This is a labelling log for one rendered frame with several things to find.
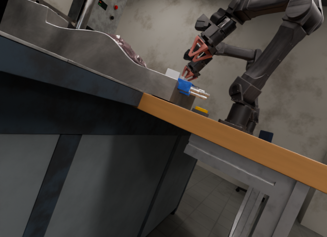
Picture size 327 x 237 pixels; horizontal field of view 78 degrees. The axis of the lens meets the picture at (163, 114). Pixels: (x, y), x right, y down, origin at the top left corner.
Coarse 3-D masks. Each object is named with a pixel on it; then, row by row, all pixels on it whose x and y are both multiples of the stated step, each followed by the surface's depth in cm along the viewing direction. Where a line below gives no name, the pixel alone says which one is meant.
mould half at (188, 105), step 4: (180, 96) 83; (184, 96) 88; (192, 96) 97; (180, 100) 85; (184, 100) 90; (188, 100) 94; (192, 100) 99; (180, 104) 87; (184, 104) 91; (188, 104) 96; (192, 104) 101; (188, 108) 98
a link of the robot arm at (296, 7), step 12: (240, 0) 73; (252, 0) 70; (264, 0) 66; (276, 0) 62; (288, 0) 59; (300, 0) 54; (312, 0) 52; (240, 12) 73; (252, 12) 71; (264, 12) 68; (276, 12) 66; (288, 12) 56; (300, 12) 53
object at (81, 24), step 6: (84, 0) 115; (90, 0) 115; (84, 6) 115; (90, 6) 116; (84, 12) 115; (90, 12) 117; (78, 18) 115; (84, 18) 116; (78, 24) 116; (84, 24) 117
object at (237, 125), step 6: (234, 108) 63; (240, 108) 61; (246, 108) 61; (228, 114) 65; (234, 114) 62; (240, 114) 61; (246, 114) 61; (222, 120) 57; (228, 120) 63; (234, 120) 62; (240, 120) 61; (246, 120) 62; (234, 126) 55; (240, 126) 61; (246, 132) 70
